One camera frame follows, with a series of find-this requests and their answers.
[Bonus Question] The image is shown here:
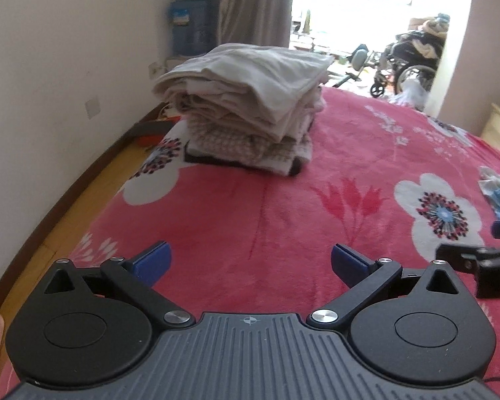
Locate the white plastic bag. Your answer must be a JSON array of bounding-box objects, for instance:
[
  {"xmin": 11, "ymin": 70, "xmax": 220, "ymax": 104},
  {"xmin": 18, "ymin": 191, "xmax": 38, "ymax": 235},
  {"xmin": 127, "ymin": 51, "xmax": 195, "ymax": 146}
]
[{"xmin": 389, "ymin": 78, "xmax": 428, "ymax": 107}]

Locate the grey brown curtain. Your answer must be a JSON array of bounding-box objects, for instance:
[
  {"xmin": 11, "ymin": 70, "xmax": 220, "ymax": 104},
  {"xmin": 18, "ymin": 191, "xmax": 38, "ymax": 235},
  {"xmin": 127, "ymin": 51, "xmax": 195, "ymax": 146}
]
[{"xmin": 206, "ymin": 0, "xmax": 296, "ymax": 51}]

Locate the white printed sweatshirt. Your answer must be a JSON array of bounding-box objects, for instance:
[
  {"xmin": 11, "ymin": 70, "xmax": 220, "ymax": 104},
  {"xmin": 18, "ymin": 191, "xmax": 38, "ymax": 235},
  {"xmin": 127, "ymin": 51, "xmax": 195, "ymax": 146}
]
[{"xmin": 152, "ymin": 43, "xmax": 335, "ymax": 142}]

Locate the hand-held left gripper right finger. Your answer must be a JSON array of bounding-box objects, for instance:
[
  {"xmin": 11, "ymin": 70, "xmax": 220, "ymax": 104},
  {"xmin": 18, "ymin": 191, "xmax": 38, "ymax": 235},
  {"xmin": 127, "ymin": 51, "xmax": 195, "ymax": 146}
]
[{"xmin": 306, "ymin": 243, "xmax": 469, "ymax": 331}]

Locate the grey wheeled walker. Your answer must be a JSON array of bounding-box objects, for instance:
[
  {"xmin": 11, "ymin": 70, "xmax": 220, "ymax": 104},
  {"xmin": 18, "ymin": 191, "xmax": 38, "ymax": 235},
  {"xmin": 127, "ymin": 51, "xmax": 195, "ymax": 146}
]
[{"xmin": 329, "ymin": 43, "xmax": 386, "ymax": 89}]

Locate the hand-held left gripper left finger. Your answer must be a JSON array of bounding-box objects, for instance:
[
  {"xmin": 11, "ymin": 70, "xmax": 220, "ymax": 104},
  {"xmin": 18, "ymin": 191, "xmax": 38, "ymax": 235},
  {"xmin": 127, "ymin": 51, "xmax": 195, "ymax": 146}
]
[{"xmin": 44, "ymin": 241, "xmax": 194, "ymax": 331}]

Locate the black wheelchair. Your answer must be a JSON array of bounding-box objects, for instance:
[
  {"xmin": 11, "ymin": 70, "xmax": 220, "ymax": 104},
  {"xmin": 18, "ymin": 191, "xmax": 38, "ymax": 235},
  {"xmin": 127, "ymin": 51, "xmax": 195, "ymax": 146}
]
[{"xmin": 369, "ymin": 12, "xmax": 451, "ymax": 98}]

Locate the red floor tool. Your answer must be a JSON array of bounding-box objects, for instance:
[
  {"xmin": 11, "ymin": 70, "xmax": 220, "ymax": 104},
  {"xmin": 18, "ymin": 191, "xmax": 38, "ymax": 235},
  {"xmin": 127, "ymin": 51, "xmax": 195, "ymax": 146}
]
[{"xmin": 135, "ymin": 121, "xmax": 180, "ymax": 151}]

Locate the pink floral blanket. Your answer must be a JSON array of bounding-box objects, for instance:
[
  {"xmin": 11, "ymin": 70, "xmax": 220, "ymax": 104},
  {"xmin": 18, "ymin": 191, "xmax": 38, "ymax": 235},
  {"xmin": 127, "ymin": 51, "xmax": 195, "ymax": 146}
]
[{"xmin": 0, "ymin": 85, "xmax": 500, "ymax": 400}]

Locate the thin white garment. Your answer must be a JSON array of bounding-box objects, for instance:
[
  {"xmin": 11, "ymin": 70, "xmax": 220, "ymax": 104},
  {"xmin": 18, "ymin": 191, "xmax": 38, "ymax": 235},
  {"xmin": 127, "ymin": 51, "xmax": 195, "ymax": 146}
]
[{"xmin": 477, "ymin": 166, "xmax": 500, "ymax": 188}]

